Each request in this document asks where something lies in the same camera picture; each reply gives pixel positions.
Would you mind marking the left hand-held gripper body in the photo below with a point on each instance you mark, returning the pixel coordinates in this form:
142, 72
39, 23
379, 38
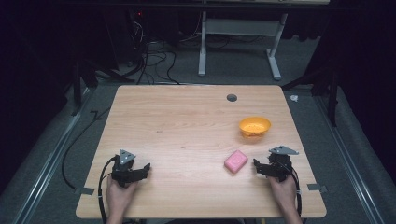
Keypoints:
124, 169

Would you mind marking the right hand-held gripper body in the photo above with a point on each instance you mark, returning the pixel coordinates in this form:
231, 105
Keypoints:
278, 165

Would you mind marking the person's left hand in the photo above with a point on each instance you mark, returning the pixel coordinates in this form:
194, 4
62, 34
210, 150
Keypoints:
118, 196

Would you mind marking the silver floor rail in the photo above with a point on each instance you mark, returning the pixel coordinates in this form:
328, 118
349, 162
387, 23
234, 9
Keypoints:
43, 161
351, 161

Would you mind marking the black stand leg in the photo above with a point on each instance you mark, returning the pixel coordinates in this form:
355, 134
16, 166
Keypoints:
79, 84
323, 87

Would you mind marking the pink soap bar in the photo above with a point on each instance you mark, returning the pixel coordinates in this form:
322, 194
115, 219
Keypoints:
236, 161

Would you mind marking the crumpled white paper scrap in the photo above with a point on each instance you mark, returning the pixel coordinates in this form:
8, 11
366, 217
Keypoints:
294, 98

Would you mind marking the person's right hand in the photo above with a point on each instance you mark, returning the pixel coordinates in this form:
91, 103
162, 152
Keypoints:
284, 193

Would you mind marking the grey tape strip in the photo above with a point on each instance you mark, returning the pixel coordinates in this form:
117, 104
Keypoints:
84, 190
317, 187

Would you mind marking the white metal desk frame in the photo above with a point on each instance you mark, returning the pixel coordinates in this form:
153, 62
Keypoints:
239, 40

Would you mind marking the orange plastic bowl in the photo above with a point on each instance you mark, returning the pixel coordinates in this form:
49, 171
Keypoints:
254, 126

